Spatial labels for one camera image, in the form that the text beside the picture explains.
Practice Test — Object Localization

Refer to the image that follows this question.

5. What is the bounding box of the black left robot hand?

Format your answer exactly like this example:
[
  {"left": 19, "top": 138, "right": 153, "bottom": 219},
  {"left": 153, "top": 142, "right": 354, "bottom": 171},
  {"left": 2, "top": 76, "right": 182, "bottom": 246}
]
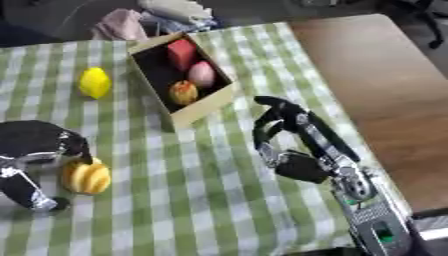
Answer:
[{"left": 0, "top": 120, "right": 95, "bottom": 212}]

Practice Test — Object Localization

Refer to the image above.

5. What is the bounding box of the black office chair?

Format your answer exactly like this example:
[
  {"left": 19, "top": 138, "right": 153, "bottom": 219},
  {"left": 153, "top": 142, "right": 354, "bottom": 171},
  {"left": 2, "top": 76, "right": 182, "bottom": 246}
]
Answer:
[{"left": 374, "top": 0, "right": 448, "bottom": 50}]

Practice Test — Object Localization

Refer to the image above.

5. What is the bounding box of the orange red toy apple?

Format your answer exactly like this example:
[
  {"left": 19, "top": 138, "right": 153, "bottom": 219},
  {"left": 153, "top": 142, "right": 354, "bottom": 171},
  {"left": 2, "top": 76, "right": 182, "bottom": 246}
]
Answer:
[{"left": 168, "top": 80, "right": 202, "bottom": 107}]

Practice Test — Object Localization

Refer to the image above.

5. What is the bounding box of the grey cloth bundle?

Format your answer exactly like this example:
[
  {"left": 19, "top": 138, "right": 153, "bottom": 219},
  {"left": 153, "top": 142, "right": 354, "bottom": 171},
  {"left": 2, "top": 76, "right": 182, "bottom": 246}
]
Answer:
[{"left": 136, "top": 0, "right": 219, "bottom": 34}]

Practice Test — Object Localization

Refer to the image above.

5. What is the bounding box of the yellow toy lemon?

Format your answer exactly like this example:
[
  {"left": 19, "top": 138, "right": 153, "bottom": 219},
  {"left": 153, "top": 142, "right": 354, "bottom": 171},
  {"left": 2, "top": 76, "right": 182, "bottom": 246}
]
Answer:
[{"left": 77, "top": 66, "right": 114, "bottom": 100}]

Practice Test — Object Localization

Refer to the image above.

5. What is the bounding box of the pink cloth bundle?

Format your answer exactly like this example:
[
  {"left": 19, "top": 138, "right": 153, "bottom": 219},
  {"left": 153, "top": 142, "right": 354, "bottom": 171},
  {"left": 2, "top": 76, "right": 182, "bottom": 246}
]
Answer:
[{"left": 91, "top": 8, "right": 151, "bottom": 42}]

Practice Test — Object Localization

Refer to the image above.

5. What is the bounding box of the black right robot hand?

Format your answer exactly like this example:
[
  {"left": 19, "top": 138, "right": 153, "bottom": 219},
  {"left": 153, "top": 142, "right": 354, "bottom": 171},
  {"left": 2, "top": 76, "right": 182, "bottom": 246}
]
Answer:
[{"left": 250, "top": 95, "right": 363, "bottom": 185}]

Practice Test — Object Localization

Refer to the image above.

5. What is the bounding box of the yellow ridged toy pumpkin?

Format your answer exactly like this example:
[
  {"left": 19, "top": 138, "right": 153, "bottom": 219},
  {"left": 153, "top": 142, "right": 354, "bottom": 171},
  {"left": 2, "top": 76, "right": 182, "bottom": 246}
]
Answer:
[{"left": 59, "top": 157, "right": 114, "bottom": 196}]

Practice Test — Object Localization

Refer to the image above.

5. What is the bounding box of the red block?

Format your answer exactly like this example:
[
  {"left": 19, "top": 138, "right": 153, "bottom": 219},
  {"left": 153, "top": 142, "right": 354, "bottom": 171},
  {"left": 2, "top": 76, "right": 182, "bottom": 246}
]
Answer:
[{"left": 166, "top": 38, "right": 200, "bottom": 73}]

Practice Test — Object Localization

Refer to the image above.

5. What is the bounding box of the pink toy peach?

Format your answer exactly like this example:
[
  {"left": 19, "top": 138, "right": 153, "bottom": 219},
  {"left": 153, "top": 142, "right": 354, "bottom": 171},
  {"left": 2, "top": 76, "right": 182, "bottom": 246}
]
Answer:
[{"left": 185, "top": 60, "right": 219, "bottom": 89}]

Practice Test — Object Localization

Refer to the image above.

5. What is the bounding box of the tan cardboard box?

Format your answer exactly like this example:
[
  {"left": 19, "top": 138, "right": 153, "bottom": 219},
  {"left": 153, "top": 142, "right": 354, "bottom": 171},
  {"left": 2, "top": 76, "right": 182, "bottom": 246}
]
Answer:
[{"left": 126, "top": 31, "right": 237, "bottom": 129}]

